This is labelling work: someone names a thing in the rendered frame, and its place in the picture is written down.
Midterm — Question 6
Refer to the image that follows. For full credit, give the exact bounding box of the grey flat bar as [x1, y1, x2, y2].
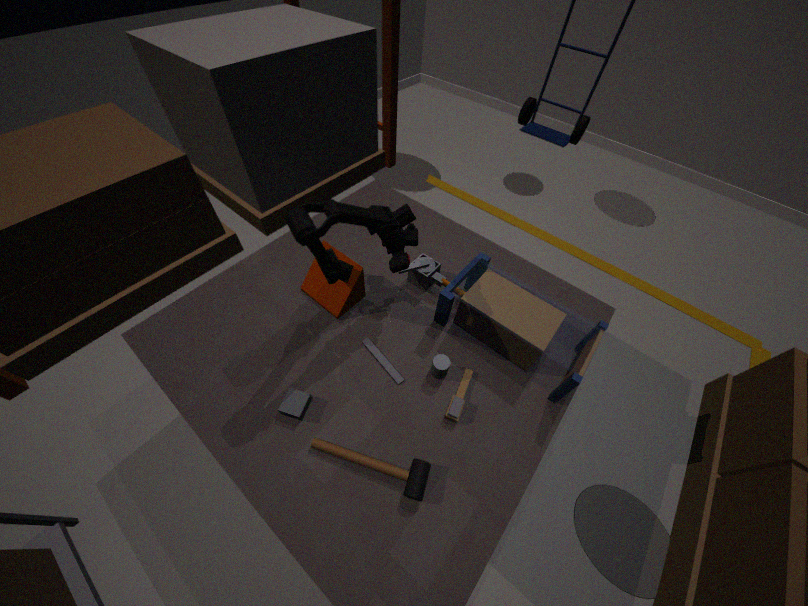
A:
[362, 338, 404, 385]

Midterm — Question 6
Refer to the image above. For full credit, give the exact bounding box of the dark grey cylinder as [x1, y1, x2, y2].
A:
[430, 354, 450, 379]

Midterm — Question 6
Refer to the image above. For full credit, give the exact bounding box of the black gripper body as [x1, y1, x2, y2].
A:
[382, 228, 409, 273]

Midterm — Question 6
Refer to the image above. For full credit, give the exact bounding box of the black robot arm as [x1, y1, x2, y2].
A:
[285, 200, 418, 284]

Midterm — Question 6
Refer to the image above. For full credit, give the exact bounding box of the black-headed mallet with wooden handle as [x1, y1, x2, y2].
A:
[311, 437, 431, 501]

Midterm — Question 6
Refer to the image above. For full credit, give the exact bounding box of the grey and red crank handle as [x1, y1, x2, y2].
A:
[398, 254, 429, 274]

